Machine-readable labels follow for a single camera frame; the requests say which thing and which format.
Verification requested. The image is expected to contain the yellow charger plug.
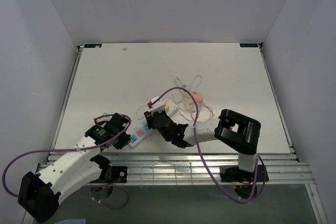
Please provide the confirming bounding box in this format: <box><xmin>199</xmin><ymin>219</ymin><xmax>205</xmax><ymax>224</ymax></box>
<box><xmin>164</xmin><ymin>102</ymin><xmax>170</xmax><ymax>111</ymax></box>

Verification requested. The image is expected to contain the white colourful power strip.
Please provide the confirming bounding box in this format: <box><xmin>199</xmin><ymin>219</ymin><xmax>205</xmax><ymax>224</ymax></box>
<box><xmin>129</xmin><ymin>99</ymin><xmax>178</xmax><ymax>148</ymax></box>

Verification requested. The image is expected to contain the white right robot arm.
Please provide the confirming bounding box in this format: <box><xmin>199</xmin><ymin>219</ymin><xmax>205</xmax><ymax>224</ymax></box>
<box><xmin>144</xmin><ymin>109</ymin><xmax>261</xmax><ymax>180</ymax></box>

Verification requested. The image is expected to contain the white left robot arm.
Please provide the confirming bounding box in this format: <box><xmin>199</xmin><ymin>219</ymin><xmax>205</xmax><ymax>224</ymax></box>
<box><xmin>18</xmin><ymin>113</ymin><xmax>131</xmax><ymax>223</ymax></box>

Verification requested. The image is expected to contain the pink charger plug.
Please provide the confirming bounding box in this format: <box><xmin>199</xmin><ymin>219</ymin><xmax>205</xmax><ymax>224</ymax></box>
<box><xmin>193</xmin><ymin>92</ymin><xmax>203</xmax><ymax>103</ymax></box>

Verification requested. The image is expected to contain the blue label left corner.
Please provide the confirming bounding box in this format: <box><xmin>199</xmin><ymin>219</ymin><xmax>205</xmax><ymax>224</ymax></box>
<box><xmin>84</xmin><ymin>44</ymin><xmax>102</xmax><ymax>48</ymax></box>

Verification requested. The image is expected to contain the blue label corner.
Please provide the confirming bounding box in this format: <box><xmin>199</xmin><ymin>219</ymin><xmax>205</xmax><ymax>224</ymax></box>
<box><xmin>239</xmin><ymin>43</ymin><xmax>258</xmax><ymax>48</ymax></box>
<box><xmin>84</xmin><ymin>44</ymin><xmax>102</xmax><ymax>48</ymax></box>

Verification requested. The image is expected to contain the blue label right corner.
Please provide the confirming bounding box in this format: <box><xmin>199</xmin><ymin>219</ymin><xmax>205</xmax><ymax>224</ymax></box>
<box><xmin>239</xmin><ymin>43</ymin><xmax>258</xmax><ymax>48</ymax></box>

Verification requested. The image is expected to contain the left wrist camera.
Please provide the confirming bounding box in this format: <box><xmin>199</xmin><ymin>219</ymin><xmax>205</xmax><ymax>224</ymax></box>
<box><xmin>93</xmin><ymin>113</ymin><xmax>113</xmax><ymax>124</ymax></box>

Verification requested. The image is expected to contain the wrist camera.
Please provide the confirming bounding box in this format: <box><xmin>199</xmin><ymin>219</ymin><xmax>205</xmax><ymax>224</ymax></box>
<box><xmin>148</xmin><ymin>96</ymin><xmax>165</xmax><ymax>114</ymax></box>
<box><xmin>93</xmin><ymin>113</ymin><xmax>113</xmax><ymax>124</ymax></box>

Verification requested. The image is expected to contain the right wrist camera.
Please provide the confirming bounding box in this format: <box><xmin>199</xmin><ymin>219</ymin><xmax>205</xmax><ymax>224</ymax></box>
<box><xmin>148</xmin><ymin>96</ymin><xmax>165</xmax><ymax>114</ymax></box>

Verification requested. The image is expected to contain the white power strip cord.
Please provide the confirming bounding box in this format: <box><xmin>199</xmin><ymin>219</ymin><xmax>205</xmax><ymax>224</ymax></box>
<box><xmin>174</xmin><ymin>74</ymin><xmax>203</xmax><ymax>96</ymax></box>

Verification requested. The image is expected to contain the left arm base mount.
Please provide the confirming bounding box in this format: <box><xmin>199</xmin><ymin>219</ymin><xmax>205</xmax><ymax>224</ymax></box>
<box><xmin>104</xmin><ymin>166</ymin><xmax>128</xmax><ymax>184</ymax></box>

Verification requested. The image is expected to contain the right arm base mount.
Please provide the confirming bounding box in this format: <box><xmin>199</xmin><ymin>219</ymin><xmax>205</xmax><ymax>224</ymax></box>
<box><xmin>219</xmin><ymin>165</ymin><xmax>269</xmax><ymax>184</ymax></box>

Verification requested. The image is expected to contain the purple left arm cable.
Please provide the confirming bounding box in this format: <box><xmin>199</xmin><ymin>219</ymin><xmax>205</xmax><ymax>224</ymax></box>
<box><xmin>2</xmin><ymin>113</ymin><xmax>132</xmax><ymax>210</ymax></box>

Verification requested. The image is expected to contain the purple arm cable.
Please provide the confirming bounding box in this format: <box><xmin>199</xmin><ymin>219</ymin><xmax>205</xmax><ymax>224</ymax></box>
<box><xmin>2</xmin><ymin>113</ymin><xmax>132</xmax><ymax>210</ymax></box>
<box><xmin>152</xmin><ymin>87</ymin><xmax>267</xmax><ymax>204</ymax></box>

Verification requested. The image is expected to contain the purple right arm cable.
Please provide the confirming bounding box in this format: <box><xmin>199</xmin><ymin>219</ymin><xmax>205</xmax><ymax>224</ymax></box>
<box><xmin>152</xmin><ymin>87</ymin><xmax>267</xmax><ymax>204</ymax></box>

